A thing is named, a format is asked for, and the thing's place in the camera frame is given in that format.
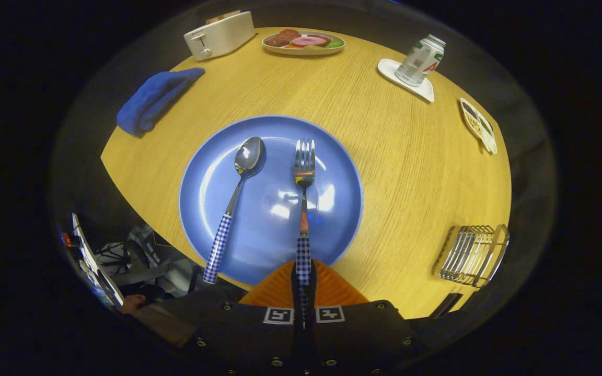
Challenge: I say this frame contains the white square coaster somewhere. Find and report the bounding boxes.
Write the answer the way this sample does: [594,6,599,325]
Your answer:
[377,58,435,103]

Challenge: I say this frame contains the white divided snack tray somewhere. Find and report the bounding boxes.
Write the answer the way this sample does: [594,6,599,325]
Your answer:
[459,97,498,155]

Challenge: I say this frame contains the white toaster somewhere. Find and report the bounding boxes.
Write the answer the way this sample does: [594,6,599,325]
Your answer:
[183,10,256,61]

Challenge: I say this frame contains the blue round plate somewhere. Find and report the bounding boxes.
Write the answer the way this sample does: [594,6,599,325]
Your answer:
[178,115,364,287]

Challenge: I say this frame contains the fork with checkered handle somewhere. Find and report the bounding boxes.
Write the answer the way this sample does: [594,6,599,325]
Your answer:
[293,138,316,319]

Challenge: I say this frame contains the clear plastic drink bottle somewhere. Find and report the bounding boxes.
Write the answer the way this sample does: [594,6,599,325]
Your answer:
[395,34,446,87]

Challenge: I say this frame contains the black table bracket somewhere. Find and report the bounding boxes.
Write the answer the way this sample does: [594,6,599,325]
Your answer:
[429,292,464,319]

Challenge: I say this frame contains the open laptop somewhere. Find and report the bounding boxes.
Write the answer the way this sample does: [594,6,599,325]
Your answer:
[61,213,125,309]

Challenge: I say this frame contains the spoon with checkered handle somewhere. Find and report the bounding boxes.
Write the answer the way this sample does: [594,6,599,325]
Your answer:
[203,136,267,285]

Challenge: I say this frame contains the oval plate of food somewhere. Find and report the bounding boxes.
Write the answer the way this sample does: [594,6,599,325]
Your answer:
[262,29,346,56]

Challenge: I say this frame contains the pink ham slice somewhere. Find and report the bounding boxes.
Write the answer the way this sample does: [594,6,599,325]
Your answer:
[291,35,331,48]

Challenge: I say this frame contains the brown meat piece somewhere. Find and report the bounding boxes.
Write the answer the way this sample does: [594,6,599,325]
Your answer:
[265,29,302,48]

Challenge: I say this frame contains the black floor cables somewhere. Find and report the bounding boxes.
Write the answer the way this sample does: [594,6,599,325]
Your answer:
[97,243,129,275]

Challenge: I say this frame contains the folded blue towel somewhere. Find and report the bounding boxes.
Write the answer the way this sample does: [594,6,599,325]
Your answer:
[117,67,206,137]

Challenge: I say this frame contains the toast slice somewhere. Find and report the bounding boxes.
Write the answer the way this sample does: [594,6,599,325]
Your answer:
[206,9,241,25]

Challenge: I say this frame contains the person's khaki trousers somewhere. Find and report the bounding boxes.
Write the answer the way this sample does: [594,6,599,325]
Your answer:
[139,303,197,348]

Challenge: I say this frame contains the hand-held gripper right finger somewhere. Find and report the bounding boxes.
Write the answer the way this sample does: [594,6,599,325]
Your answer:
[306,260,430,376]

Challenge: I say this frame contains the metal wire rack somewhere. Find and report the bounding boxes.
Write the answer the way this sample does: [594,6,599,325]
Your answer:
[433,225,511,288]

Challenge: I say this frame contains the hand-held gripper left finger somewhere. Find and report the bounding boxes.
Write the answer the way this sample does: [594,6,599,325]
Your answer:
[186,260,297,376]

